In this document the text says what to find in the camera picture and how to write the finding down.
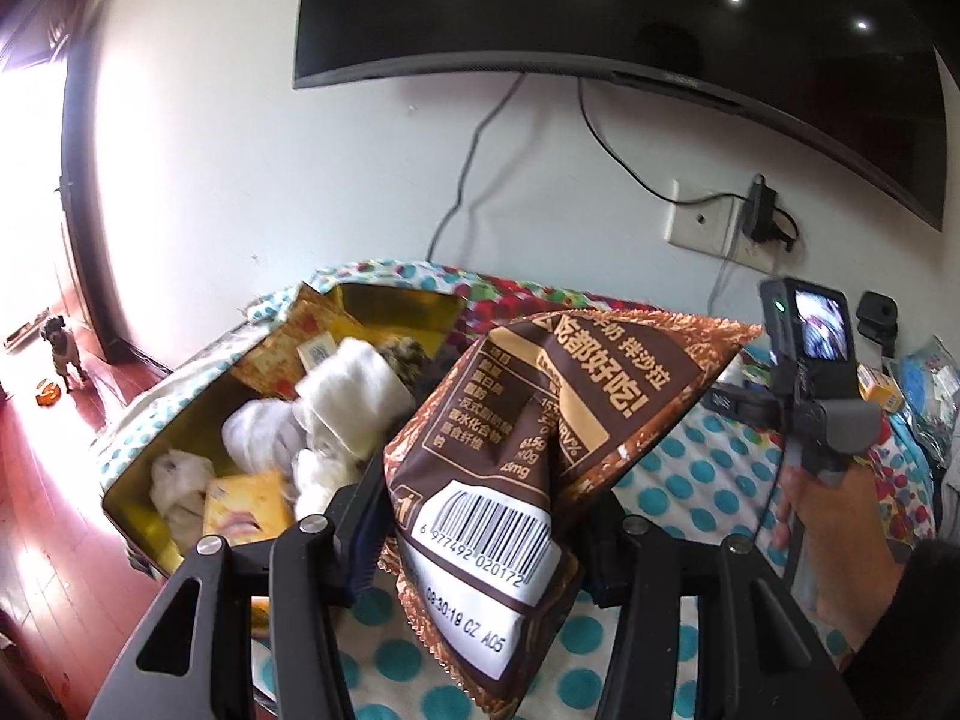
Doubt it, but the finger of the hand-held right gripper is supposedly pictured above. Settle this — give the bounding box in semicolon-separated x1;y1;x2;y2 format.
712;382;785;425

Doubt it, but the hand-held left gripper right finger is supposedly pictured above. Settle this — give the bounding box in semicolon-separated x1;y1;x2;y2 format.
576;491;863;720

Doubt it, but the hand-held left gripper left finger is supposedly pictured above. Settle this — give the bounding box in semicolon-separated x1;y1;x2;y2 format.
86;478;391;720

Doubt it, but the small yellow packet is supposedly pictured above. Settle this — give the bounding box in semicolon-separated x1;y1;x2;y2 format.
202;471;295;547

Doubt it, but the brown snack packet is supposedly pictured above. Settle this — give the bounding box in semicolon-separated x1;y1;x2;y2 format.
379;307;762;710

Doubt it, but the yellow patterned snack packet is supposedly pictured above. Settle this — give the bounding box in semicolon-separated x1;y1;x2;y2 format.
232;283;353;398

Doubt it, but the yellow tin box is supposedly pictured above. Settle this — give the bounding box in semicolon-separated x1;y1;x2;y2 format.
99;281;466;578

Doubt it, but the person's right forearm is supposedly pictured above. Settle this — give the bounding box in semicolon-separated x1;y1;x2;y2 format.
844;536;960;720

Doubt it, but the person's right hand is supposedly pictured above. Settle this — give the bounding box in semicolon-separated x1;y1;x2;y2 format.
772;456;912;653

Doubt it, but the yellow orange small box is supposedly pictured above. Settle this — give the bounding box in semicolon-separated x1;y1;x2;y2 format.
859;364;901;413

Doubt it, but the small black device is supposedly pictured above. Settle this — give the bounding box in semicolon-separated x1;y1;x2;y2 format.
855;291;901;357

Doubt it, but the polka dot tablecloth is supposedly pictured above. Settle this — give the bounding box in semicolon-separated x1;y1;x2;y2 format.
90;259;942;720

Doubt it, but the light blue plastic packet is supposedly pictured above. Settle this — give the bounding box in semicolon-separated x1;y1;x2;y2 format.
896;337;960;458

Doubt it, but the black power adapter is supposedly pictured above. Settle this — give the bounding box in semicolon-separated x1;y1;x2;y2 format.
739;174;797;252

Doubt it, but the small dog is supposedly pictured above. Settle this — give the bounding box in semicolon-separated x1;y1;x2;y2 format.
39;315;89;392

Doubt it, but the black television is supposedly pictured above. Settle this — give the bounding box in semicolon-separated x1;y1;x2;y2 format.
291;0;947;233

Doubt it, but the white cable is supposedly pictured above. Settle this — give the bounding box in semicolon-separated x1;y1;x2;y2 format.
705;236;740;320

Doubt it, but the white wall socket plate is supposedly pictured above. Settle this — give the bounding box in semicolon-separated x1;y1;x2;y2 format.
664;178;781;275

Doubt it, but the black power cable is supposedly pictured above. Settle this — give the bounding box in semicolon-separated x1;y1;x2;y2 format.
576;76;755;207

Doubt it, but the grey cable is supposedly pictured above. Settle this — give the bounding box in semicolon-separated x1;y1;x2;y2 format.
426;71;526;263

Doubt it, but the dark door frame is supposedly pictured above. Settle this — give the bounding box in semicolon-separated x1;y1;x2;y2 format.
60;52;175;374

